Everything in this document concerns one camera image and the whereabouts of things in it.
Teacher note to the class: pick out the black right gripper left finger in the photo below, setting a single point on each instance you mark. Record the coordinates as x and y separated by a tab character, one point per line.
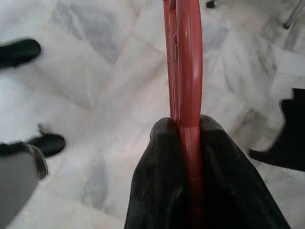
157	181

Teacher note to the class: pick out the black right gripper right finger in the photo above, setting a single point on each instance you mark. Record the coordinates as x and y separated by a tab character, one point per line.
228	186

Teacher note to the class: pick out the black shirt with green logo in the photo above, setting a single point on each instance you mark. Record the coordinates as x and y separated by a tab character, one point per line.
286	138

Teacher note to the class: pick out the red plastic hanger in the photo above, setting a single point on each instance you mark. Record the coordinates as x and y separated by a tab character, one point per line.
188	71

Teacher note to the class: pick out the silver metal clothes rack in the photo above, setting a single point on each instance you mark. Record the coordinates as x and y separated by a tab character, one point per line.
292	15

